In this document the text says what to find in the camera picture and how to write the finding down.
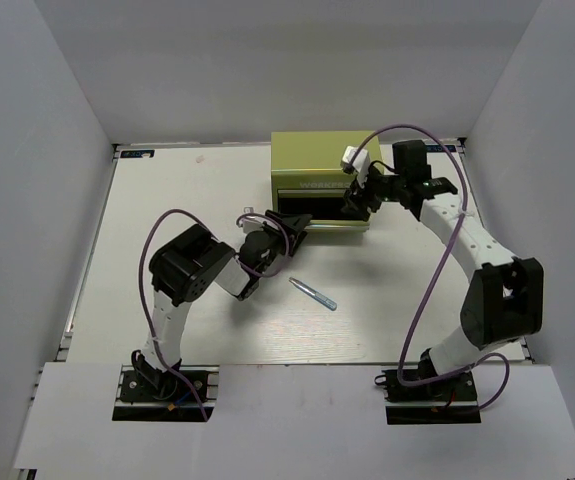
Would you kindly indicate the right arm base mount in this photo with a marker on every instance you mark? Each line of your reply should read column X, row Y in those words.
column 449, row 402

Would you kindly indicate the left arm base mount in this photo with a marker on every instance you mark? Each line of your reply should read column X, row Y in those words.
column 137, row 401

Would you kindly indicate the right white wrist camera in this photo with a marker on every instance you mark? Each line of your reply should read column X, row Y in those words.
column 356, row 161

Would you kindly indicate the blue utility knife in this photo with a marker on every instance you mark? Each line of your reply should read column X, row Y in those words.
column 314, row 294

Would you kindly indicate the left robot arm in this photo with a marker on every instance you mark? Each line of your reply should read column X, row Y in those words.
column 181, row 271

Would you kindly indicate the green metal drawer toolbox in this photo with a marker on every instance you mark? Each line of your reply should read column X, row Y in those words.
column 307, row 178

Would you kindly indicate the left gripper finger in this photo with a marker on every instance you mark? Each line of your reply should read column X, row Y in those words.
column 292, row 224
column 295, row 239

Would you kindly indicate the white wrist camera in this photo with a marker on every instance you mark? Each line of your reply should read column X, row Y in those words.
column 356, row 161
column 249, row 221

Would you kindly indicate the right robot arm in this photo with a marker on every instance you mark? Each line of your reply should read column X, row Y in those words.
column 504, row 300

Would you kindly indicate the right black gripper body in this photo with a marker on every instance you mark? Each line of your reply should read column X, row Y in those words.
column 382, row 187

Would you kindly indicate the right blue corner label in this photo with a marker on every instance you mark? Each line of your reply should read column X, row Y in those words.
column 435, row 148

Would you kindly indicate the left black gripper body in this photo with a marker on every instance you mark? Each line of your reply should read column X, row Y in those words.
column 277, row 245

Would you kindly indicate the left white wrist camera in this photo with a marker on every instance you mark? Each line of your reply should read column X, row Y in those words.
column 249, row 221

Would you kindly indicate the left blue corner label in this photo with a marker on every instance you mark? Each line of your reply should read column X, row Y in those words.
column 137, row 154

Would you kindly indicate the blue corner label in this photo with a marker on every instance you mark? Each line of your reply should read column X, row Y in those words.
column 137, row 154
column 435, row 148

